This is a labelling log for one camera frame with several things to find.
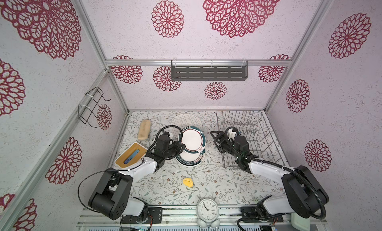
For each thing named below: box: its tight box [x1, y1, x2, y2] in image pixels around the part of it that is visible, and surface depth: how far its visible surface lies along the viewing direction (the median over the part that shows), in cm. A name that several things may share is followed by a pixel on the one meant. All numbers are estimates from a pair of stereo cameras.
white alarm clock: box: [196, 198, 221, 229], surface depth 72 cm
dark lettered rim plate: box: [175, 150, 206, 167], surface depth 92 cm
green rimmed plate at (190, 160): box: [175, 152, 205, 167], surface depth 92 cm
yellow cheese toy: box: [182, 177, 194, 188], surface depth 85 cm
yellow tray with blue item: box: [114, 142, 148, 169], surface depth 92 cm
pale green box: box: [290, 212, 311, 231], surface depth 70 cm
